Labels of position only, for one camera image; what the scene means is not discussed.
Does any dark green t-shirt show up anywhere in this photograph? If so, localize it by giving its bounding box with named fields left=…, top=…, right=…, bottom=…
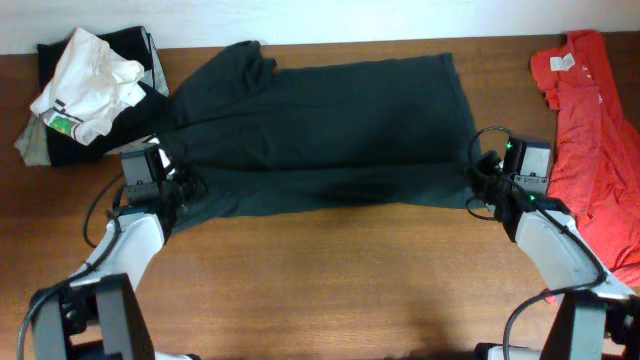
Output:
left=158, top=41, right=478, bottom=231

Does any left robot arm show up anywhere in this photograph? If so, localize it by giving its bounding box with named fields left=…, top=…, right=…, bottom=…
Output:
left=16, top=143, right=195, bottom=360

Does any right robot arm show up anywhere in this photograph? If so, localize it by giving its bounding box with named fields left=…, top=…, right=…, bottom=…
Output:
left=467, top=138, right=639, bottom=359

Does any red t-shirt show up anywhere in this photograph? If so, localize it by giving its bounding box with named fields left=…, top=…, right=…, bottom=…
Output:
left=530, top=30, right=639, bottom=287

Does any white printed t-shirt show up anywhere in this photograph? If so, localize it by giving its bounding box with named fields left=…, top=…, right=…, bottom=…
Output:
left=30, top=28, right=146, bottom=145

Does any grey folded garment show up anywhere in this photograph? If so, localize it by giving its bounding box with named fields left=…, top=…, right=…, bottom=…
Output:
left=13, top=26, right=170, bottom=167

